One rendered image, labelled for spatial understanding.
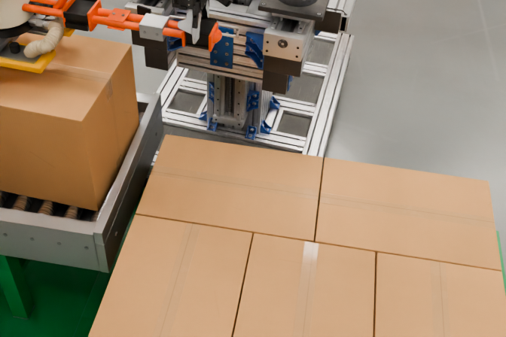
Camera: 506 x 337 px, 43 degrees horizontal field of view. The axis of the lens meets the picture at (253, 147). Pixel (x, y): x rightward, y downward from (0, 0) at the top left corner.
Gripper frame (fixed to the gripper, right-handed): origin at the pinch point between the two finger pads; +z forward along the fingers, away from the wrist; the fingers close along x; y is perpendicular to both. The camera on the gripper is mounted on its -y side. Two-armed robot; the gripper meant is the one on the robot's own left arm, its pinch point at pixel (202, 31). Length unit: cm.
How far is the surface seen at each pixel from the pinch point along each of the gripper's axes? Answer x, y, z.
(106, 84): 2.1, 30.1, 23.7
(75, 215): 23, 37, 64
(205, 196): 4, -2, 64
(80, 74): 0.3, 39.2, 23.2
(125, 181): 9, 25, 59
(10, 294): 35, 62, 102
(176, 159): -11, 13, 64
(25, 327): 38, 58, 118
